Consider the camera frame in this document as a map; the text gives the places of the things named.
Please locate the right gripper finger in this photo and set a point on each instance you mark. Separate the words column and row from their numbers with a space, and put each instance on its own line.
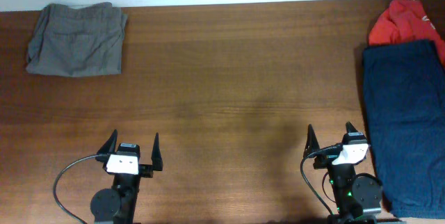
column 350, row 128
column 311, row 145

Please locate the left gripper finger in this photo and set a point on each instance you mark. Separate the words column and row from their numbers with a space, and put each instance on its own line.
column 157, row 161
column 110, row 144

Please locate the folded grey shorts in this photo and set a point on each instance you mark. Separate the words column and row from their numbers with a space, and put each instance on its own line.
column 77, row 42

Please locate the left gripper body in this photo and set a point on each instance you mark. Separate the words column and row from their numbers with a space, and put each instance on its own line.
column 147, row 171

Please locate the red shirt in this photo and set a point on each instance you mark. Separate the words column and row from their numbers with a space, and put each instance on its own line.
column 405, row 21

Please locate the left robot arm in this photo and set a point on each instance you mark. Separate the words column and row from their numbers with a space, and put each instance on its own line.
column 117, row 204

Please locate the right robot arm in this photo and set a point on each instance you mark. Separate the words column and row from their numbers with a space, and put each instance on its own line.
column 357, row 196

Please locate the navy blue shorts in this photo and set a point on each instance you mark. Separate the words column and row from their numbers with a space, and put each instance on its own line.
column 403, row 90

